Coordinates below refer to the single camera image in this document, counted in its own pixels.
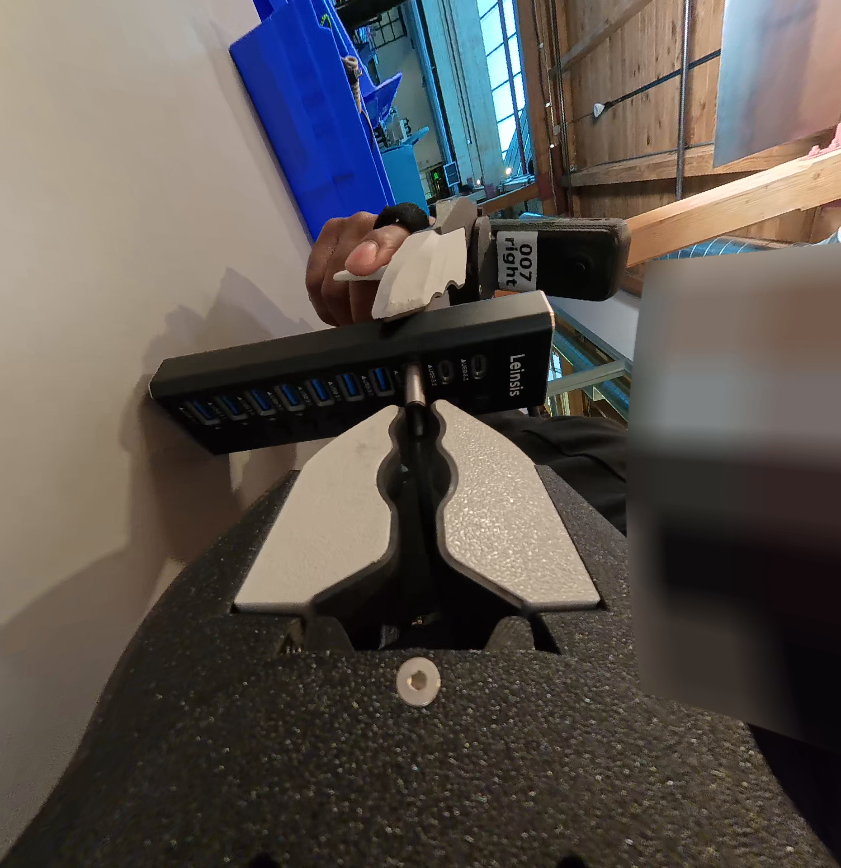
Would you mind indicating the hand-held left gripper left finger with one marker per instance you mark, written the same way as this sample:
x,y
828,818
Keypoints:
x,y
319,529

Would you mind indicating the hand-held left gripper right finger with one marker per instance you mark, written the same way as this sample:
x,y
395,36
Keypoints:
x,y
515,529

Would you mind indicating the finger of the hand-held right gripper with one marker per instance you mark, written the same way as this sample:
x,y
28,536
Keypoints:
x,y
420,271
458,213

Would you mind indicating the black USB hub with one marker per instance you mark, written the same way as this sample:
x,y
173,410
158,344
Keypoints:
x,y
502,352

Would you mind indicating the person's right forearm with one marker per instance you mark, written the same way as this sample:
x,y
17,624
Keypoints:
x,y
570,461

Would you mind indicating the white desk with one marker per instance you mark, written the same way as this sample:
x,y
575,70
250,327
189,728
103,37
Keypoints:
x,y
122,203

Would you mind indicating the person's right hand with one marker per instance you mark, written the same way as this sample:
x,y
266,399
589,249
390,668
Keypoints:
x,y
339,251

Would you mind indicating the blue plastic bin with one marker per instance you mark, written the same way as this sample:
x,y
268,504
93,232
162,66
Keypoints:
x,y
388,95
291,102

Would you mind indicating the wooden beam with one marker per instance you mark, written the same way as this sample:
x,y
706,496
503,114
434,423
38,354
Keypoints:
x,y
732,203

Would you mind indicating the metal conduit pipe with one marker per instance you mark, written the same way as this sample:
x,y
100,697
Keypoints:
x,y
681,102

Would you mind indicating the grey metal panel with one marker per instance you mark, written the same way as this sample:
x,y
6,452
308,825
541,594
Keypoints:
x,y
780,68

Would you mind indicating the person's dark jacket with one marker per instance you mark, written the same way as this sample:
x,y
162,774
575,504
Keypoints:
x,y
814,800

